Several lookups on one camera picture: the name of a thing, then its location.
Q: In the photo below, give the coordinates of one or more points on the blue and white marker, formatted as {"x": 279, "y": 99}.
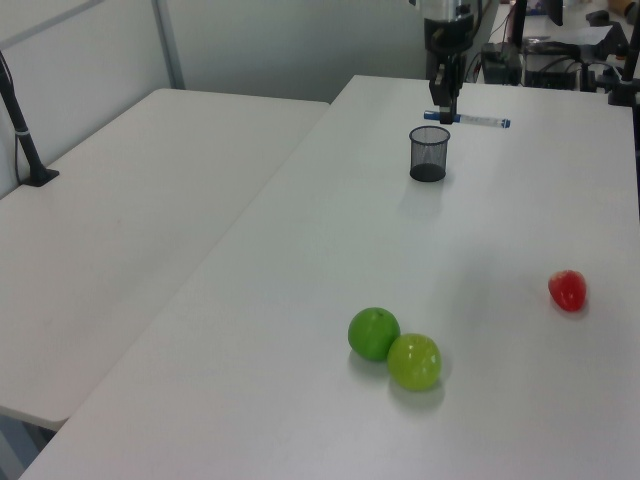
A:
{"x": 482, "y": 120}

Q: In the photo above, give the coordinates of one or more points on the dark green apple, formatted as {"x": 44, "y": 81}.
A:
{"x": 370, "y": 332}

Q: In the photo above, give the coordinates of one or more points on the thin black pole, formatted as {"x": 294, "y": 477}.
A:
{"x": 520, "y": 22}

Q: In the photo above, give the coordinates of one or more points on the red toy strawberry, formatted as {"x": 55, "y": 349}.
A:
{"x": 568, "y": 291}

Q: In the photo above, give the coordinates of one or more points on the grey partition post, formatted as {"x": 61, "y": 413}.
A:
{"x": 169, "y": 42}

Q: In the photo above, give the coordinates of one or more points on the light green apple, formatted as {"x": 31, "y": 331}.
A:
{"x": 415, "y": 362}

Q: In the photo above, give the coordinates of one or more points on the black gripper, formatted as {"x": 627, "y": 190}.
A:
{"x": 448, "y": 36}

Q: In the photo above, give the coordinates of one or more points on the black mesh pen cup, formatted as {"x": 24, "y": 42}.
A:
{"x": 428, "y": 155}

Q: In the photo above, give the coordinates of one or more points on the black equipment on desk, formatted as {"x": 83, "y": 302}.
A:
{"x": 552, "y": 75}

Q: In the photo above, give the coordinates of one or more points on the black camera stand with clamp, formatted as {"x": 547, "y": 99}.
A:
{"x": 627, "y": 80}

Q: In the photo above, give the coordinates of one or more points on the black monitor stand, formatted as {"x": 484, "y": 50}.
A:
{"x": 554, "y": 11}

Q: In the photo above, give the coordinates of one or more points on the black pole with base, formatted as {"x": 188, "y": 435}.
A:
{"x": 22, "y": 135}

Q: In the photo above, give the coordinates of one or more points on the black electronics box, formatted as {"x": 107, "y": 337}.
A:
{"x": 501, "y": 65}

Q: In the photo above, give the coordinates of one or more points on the black angled stand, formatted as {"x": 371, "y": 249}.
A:
{"x": 612, "y": 42}

